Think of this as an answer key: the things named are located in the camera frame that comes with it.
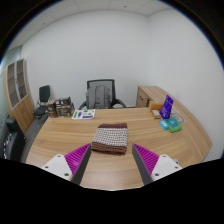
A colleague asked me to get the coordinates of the small black chair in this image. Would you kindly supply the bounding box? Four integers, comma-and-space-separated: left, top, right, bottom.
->
33, 84, 52, 120

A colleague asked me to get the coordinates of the wooden shelf unit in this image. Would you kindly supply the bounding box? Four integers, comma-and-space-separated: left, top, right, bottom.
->
3, 58, 35, 134

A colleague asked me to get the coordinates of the brown patterned towel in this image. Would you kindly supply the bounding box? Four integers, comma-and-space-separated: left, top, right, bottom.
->
91, 122, 129, 156

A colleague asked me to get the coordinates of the grey backpack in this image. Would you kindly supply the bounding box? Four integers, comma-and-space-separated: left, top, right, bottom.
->
85, 85, 112, 110

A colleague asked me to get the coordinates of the clear plastic packet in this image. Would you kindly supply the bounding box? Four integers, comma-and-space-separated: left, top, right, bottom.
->
170, 111, 185, 124

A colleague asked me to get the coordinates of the black mesh office chair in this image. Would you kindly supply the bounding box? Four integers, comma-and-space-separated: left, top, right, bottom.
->
78, 78, 127, 110

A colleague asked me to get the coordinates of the small brown cardboard box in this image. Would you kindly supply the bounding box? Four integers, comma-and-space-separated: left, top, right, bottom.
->
46, 99, 58, 118

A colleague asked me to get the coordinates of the black leather chair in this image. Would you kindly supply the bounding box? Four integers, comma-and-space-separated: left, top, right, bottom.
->
0, 116, 27, 163

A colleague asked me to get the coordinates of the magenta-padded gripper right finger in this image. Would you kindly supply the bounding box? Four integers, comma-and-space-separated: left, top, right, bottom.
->
131, 143, 184, 186

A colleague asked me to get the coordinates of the small yellowish box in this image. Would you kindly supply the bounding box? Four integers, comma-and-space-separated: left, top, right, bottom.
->
150, 109, 163, 120

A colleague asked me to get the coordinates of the small blue box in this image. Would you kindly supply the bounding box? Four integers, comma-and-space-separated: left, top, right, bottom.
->
159, 119, 170, 131

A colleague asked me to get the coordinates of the purple standing card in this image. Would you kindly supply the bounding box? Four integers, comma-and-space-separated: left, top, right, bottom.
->
159, 94, 175, 120

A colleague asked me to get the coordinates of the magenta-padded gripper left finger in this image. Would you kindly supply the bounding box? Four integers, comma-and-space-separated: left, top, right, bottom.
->
41, 143, 92, 186

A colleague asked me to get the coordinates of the orange box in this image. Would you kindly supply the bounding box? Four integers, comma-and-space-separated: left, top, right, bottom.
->
148, 102, 164, 112

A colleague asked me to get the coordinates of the low wooden side cabinet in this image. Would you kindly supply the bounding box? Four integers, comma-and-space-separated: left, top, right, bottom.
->
135, 85, 168, 109

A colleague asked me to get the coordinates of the green box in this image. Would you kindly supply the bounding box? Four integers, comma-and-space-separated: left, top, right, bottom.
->
165, 117, 183, 134

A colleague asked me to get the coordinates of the white green printed leaflet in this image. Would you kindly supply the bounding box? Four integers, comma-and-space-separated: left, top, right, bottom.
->
71, 108, 97, 120

